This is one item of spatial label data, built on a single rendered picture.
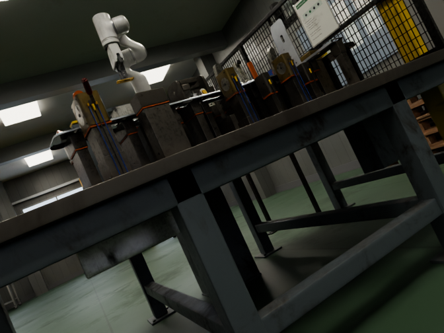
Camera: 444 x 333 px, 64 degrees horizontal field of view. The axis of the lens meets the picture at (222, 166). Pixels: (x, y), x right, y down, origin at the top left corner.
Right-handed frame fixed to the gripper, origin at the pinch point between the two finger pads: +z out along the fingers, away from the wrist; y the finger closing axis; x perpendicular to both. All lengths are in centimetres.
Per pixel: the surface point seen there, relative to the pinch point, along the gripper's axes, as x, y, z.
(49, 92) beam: -13, -394, -153
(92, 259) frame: -42, 55, 72
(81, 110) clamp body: -29, 45, 26
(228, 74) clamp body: 36, 32, 22
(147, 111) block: -6.7, 38.9, 30.4
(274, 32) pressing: 99, -5, -7
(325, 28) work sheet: 129, 4, 1
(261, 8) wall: 312, -272, -160
